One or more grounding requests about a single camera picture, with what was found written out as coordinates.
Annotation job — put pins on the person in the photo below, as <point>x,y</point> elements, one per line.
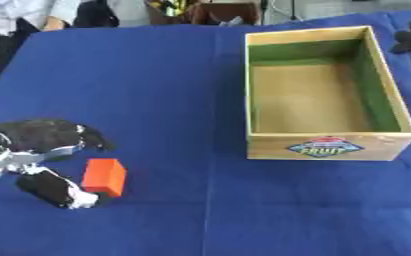
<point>22,20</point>

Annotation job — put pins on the brown chair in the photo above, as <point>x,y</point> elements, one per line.
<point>223,12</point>

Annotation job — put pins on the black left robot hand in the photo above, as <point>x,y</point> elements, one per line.
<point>39,133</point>

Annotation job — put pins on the tan cardboard box green inside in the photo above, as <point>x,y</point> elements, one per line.
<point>325,96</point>

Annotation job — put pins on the orange rectangular block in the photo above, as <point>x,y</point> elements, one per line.
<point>104,176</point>

